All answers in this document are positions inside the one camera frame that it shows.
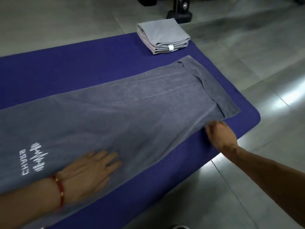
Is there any purple ribbed mat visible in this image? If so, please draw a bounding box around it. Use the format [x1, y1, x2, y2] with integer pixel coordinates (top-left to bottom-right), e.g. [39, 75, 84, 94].
[0, 33, 261, 229]

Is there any person's left hand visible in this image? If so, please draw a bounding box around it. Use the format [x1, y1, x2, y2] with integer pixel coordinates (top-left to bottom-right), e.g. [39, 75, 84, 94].
[56, 151, 122, 204]

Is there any dark grey printed towel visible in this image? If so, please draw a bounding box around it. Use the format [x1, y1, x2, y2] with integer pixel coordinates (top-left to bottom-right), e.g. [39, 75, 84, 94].
[0, 55, 241, 229]

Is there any black weight stack machine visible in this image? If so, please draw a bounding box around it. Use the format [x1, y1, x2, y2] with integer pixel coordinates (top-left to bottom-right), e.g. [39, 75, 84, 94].
[130, 0, 215, 24]

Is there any person's right forearm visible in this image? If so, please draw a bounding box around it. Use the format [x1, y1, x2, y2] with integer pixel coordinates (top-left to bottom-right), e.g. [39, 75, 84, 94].
[221, 145, 305, 229]

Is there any red string bracelet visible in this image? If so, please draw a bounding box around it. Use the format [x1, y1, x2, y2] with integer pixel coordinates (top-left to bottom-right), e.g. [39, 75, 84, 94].
[49, 174, 65, 210]

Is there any person's right hand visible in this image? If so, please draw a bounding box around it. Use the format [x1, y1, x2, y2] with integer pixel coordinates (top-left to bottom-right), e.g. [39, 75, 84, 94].
[205, 120, 239, 153]

